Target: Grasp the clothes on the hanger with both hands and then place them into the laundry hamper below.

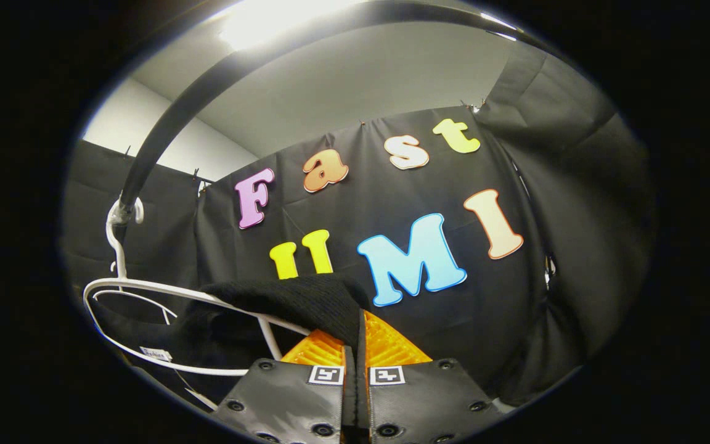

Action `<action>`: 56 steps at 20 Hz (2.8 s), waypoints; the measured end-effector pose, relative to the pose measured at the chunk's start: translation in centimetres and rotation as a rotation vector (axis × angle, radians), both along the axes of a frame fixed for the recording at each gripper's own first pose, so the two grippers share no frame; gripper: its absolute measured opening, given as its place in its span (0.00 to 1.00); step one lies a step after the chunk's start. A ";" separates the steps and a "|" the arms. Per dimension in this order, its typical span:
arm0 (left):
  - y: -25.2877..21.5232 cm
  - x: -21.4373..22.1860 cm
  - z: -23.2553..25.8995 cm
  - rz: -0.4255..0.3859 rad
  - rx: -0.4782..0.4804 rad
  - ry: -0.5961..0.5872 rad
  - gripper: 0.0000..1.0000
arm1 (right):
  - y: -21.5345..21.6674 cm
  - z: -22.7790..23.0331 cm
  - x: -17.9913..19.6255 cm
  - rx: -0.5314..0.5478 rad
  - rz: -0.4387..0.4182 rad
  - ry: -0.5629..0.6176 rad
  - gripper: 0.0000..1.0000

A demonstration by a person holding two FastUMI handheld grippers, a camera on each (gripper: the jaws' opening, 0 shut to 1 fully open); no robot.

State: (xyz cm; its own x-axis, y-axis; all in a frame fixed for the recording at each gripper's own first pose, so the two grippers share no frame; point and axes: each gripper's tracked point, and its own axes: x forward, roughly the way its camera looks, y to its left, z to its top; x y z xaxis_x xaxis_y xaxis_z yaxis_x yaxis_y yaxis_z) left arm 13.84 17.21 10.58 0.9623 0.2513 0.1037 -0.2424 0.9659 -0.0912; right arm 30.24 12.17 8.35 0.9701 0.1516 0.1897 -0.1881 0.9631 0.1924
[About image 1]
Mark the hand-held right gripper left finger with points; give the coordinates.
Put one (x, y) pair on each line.
(293, 401)

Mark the black metal clothes rack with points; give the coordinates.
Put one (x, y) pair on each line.
(164, 129)

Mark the black knit garment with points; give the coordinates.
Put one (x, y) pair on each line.
(306, 299)

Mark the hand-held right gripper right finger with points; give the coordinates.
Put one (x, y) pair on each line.
(423, 401)

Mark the large ceiling light panel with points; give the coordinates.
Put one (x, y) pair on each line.
(256, 24)

